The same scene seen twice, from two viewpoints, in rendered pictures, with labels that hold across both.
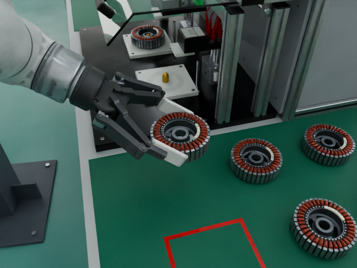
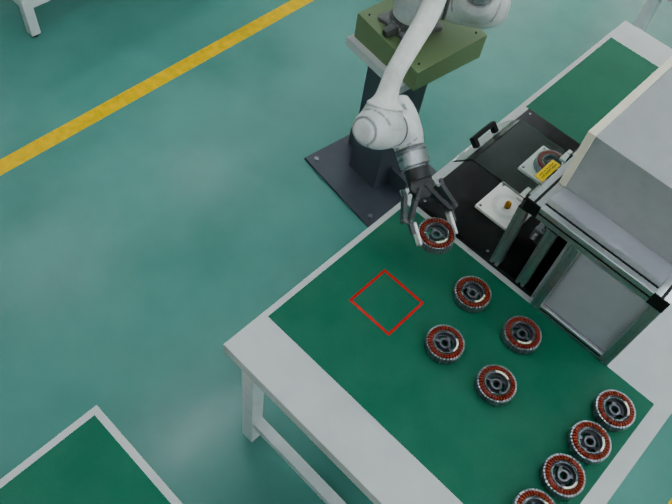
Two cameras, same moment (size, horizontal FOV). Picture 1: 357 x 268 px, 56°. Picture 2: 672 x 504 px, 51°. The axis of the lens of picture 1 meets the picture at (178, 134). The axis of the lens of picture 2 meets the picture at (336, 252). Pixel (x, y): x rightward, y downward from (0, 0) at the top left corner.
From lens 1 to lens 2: 1.55 m
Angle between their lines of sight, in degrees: 35
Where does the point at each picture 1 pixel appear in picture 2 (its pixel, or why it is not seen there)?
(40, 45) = (409, 142)
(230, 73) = (509, 237)
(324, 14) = (573, 258)
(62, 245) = not seen: hidden behind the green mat
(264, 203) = (442, 311)
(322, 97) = (567, 317)
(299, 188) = (469, 328)
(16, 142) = (438, 134)
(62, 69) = (408, 158)
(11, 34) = (383, 143)
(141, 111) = (464, 208)
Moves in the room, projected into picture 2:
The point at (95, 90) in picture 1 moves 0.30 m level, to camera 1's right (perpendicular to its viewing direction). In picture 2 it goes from (414, 178) to (475, 257)
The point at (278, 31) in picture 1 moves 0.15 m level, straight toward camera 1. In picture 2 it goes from (547, 241) to (497, 248)
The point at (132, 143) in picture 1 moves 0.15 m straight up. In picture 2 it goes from (403, 214) to (413, 181)
